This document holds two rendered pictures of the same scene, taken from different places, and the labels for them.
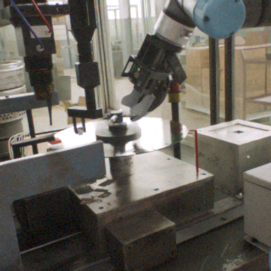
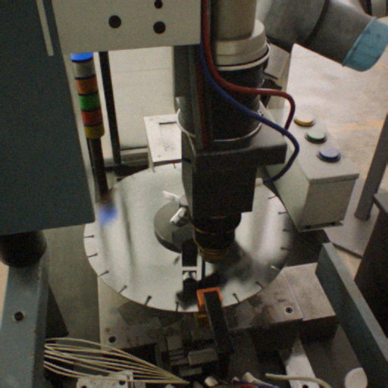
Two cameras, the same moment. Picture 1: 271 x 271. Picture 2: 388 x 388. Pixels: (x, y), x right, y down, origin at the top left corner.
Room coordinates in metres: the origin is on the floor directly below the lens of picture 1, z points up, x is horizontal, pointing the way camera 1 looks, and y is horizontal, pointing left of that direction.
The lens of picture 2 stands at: (0.66, 0.53, 1.46)
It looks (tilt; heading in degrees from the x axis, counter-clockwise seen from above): 42 degrees down; 288
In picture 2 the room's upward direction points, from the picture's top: straight up
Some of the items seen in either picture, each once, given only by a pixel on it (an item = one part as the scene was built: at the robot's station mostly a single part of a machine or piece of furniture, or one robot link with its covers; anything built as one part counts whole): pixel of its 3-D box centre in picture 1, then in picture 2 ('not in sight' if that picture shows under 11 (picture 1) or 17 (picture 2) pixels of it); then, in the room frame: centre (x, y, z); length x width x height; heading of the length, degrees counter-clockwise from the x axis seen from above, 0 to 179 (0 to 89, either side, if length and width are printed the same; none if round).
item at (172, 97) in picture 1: (174, 96); (92, 126); (1.08, -0.12, 0.98); 0.05 x 0.04 x 0.03; 29
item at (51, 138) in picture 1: (38, 153); (215, 330); (0.73, 0.22, 0.95); 0.10 x 0.03 x 0.07; 119
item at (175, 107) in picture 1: (176, 136); (101, 177); (1.08, -0.12, 0.86); 0.02 x 0.02 x 0.22
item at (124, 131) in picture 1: (118, 128); (188, 218); (0.83, 0.04, 0.96); 0.11 x 0.11 x 0.03
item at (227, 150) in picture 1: (238, 156); (188, 161); (0.94, -0.28, 0.82); 0.18 x 0.18 x 0.15; 29
